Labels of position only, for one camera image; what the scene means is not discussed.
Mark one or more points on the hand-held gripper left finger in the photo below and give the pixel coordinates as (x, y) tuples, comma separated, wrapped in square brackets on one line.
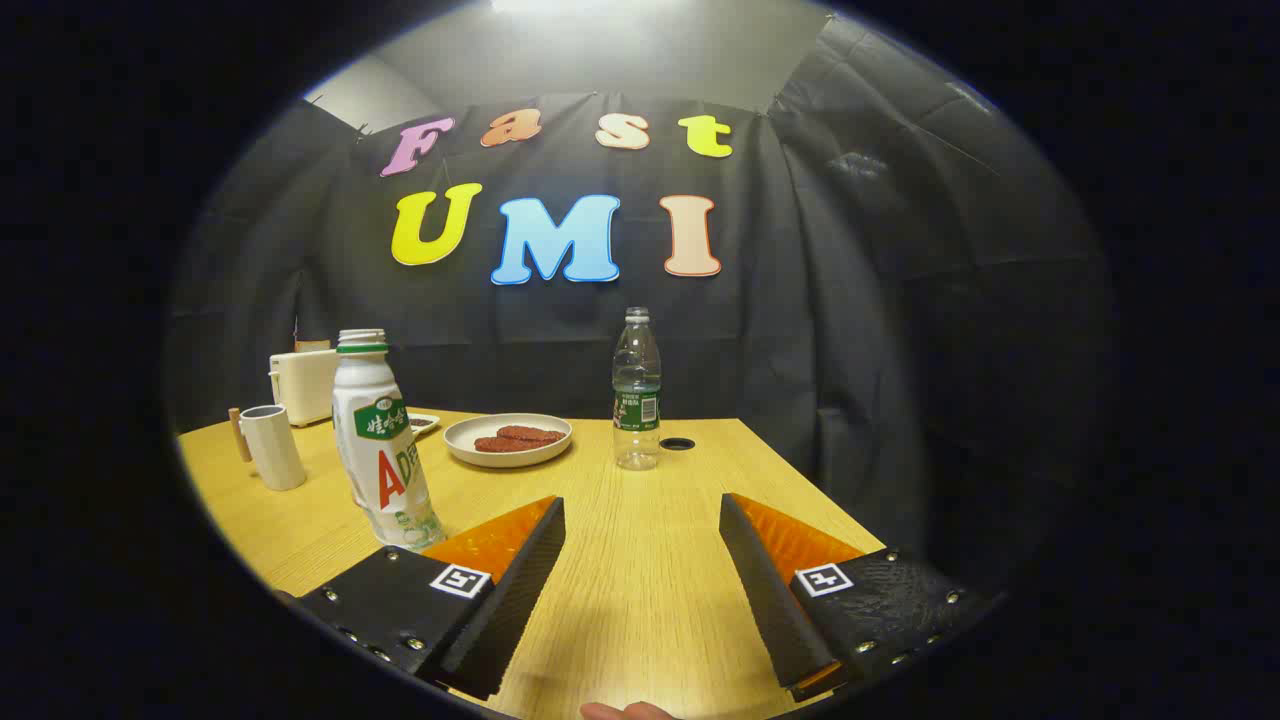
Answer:
[(505, 610)]

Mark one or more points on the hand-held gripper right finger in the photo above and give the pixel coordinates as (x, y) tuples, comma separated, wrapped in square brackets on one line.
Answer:
[(775, 600)]

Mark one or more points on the white juice bottle green label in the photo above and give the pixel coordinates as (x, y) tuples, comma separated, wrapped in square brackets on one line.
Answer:
[(375, 440)]

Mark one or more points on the clear plastic water bottle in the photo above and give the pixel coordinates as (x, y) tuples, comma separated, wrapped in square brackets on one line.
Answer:
[(637, 390)]

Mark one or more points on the wooden table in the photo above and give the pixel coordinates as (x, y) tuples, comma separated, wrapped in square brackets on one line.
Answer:
[(640, 560)]

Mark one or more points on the red sausage piece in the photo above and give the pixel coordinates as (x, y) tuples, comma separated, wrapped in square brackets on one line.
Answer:
[(535, 434), (505, 445)]

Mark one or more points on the white round plate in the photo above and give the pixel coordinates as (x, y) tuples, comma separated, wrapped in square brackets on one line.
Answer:
[(460, 441)]

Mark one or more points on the white divided dish with beans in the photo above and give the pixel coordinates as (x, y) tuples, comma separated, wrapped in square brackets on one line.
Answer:
[(425, 424)]

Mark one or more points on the cream toaster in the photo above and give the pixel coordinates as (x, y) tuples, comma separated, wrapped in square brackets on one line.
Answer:
[(305, 385)]

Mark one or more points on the toast slice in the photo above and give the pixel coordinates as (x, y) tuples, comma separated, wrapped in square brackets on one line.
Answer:
[(312, 346)]

